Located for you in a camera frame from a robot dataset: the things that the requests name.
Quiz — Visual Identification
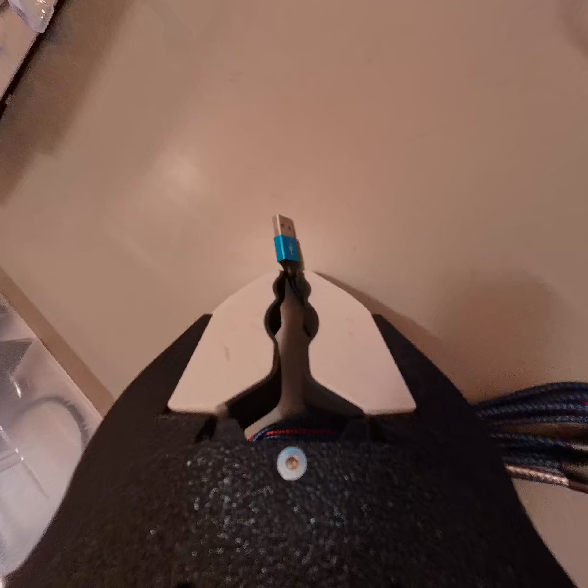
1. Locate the clear plastic object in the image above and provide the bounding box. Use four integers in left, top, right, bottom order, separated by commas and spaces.
8, 0, 61, 34

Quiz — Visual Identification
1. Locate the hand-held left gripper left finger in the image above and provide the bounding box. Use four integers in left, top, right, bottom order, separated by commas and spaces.
167, 271, 282, 417

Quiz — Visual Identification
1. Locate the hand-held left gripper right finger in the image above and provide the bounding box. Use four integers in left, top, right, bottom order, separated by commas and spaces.
302, 271, 417, 415

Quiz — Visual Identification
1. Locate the blue braided usb cable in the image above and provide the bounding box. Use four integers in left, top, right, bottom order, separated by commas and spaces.
246, 213, 588, 496

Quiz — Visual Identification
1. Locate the clear plastic organizer bin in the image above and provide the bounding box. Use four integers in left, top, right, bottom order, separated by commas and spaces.
0, 294, 104, 577

